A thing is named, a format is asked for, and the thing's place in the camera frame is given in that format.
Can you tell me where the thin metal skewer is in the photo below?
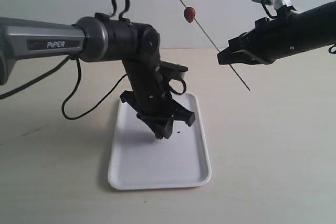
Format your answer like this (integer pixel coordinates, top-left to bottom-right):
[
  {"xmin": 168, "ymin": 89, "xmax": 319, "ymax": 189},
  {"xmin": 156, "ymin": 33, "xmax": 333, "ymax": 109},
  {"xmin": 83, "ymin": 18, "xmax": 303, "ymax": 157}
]
[{"xmin": 178, "ymin": 0, "xmax": 251, "ymax": 92}]

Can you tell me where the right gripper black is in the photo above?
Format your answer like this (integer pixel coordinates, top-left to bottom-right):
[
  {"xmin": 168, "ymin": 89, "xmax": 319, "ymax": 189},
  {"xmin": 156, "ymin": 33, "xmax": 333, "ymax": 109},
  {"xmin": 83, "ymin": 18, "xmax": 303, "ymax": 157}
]
[{"xmin": 217, "ymin": 17, "xmax": 292, "ymax": 66}]

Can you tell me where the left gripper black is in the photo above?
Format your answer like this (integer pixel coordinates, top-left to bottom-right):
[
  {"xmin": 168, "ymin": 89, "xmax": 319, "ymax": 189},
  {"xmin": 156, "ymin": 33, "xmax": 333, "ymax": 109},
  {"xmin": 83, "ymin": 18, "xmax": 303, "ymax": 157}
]
[{"xmin": 120, "ymin": 91, "xmax": 195, "ymax": 139}]

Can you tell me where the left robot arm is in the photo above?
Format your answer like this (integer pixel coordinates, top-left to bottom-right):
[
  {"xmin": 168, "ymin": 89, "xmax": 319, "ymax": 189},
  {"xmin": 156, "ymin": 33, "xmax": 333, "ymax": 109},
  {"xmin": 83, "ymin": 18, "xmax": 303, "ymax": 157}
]
[{"xmin": 1, "ymin": 13, "xmax": 195, "ymax": 139}]

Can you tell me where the white plastic tray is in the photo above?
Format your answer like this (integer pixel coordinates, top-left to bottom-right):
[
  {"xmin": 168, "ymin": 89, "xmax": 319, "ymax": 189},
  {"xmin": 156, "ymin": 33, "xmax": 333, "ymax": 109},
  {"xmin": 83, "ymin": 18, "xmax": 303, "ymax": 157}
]
[{"xmin": 107, "ymin": 92, "xmax": 212, "ymax": 190}]

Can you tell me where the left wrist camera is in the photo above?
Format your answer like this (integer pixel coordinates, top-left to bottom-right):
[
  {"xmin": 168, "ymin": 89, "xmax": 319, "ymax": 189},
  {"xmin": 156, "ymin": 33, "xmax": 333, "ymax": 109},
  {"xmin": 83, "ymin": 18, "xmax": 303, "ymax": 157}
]
[{"xmin": 160, "ymin": 61, "xmax": 188, "ymax": 80}]

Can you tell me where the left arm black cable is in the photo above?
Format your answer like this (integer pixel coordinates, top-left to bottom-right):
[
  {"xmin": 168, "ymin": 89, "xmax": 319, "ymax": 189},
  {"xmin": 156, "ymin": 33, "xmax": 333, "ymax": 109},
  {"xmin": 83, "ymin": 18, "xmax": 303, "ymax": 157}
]
[{"xmin": 0, "ymin": 0, "xmax": 187, "ymax": 120}]

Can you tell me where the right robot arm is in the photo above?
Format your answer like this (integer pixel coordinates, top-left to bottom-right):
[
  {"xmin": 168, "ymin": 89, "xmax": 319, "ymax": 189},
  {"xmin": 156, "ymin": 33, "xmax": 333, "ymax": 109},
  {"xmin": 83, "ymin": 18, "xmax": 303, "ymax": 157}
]
[{"xmin": 137, "ymin": 2, "xmax": 335, "ymax": 139}]

